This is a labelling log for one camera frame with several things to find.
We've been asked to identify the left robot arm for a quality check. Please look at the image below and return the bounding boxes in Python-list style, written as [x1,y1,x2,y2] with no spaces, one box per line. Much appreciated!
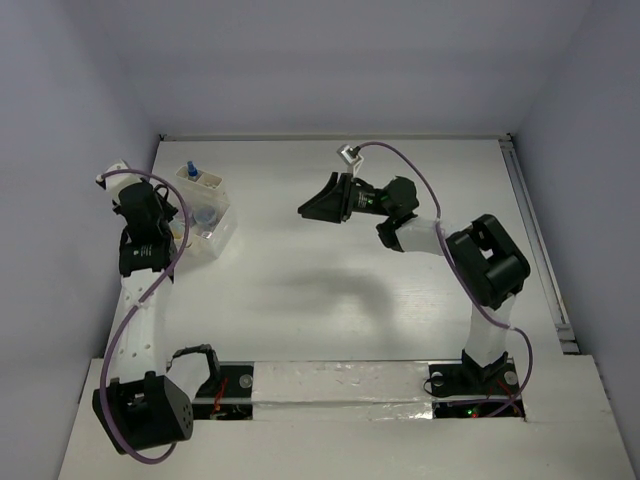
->
[92,173,225,465]

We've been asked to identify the aluminium side rail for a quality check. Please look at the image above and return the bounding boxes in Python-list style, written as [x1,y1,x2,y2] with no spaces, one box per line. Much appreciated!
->
[498,135,582,355]

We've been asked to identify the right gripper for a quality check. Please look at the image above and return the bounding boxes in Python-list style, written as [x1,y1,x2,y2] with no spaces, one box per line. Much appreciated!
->
[297,171,393,222]

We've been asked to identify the cream divided box front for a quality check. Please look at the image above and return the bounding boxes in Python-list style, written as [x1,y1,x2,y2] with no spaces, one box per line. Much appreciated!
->
[169,219,197,252]

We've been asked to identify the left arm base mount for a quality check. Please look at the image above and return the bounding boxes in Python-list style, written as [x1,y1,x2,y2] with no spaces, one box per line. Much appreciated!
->
[192,362,254,421]

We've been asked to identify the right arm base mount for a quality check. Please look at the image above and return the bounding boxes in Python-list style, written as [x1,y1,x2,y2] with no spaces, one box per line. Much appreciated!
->
[423,354,526,419]

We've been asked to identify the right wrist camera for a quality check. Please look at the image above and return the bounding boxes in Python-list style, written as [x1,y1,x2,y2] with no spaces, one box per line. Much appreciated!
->
[337,144,364,176]

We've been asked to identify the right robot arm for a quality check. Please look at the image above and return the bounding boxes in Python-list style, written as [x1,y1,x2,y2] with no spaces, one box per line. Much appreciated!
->
[298,172,531,392]

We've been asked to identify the clear organizer bin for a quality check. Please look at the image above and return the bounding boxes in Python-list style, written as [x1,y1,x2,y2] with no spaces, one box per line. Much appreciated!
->
[174,165,237,259]

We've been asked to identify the clear spray bottle blue cap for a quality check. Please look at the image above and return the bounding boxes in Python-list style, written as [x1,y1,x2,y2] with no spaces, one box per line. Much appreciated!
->
[186,161,200,181]

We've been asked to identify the cream divided box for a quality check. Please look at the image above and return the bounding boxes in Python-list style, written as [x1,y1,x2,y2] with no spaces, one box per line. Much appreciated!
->
[175,164,226,195]
[169,219,197,252]

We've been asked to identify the cream divided box rear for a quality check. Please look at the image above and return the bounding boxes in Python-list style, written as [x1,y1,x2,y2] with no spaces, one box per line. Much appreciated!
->
[175,164,226,195]

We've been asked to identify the clear jar blue beads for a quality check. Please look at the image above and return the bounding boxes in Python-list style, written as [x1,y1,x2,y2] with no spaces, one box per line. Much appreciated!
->
[193,206,218,228]

